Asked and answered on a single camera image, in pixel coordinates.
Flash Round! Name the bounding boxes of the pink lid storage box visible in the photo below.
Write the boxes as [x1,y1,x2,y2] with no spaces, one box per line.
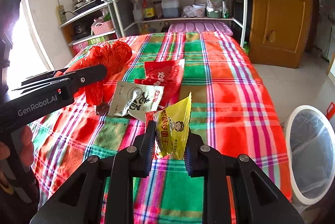
[168,21,233,36]

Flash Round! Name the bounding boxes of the person left hand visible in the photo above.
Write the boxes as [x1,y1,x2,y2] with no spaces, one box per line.
[1,125,34,167]

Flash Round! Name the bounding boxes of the white oil jug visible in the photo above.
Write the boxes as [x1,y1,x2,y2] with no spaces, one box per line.
[161,0,179,18]

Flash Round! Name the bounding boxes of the plaid tablecloth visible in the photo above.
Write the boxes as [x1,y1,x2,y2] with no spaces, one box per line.
[30,32,291,223]

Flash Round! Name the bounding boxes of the red snack wrapper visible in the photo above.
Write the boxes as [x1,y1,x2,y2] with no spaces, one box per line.
[134,59,185,109]

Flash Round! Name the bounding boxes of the green bottle on floor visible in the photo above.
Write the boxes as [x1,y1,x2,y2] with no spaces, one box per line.
[243,41,250,55]

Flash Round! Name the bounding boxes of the white power strip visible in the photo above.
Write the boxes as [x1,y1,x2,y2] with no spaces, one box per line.
[56,5,67,25]

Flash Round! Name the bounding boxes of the yellow label oil bottle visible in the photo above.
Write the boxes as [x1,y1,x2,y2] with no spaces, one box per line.
[143,0,156,20]

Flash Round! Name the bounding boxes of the wooden door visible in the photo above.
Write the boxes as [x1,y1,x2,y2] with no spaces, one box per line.
[249,0,313,69]

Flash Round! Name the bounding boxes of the white metal kitchen shelf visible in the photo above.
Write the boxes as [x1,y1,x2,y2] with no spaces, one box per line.
[59,0,260,49]

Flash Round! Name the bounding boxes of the pink plastic basket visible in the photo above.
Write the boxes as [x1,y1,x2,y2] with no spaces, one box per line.
[91,20,113,35]

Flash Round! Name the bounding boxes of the white lidded tub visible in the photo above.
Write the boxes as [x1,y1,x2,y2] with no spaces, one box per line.
[192,4,206,17]

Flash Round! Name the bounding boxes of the red plastic bag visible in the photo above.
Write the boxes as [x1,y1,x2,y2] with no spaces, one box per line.
[55,40,132,106]

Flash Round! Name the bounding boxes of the small dark foil wrapper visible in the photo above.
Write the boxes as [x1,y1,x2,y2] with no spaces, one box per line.
[95,102,110,116]

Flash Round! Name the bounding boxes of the translucent bin liner bag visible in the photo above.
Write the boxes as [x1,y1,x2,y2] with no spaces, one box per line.
[289,109,335,200]

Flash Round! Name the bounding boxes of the white noodle seasoning packet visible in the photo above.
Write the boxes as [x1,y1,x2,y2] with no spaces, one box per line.
[108,81,164,122]

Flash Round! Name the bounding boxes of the white trash bin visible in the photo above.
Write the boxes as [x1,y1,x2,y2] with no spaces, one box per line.
[283,105,335,206]

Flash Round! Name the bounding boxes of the yellow snack wrapper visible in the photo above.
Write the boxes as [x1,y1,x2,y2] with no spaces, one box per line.
[145,94,192,160]

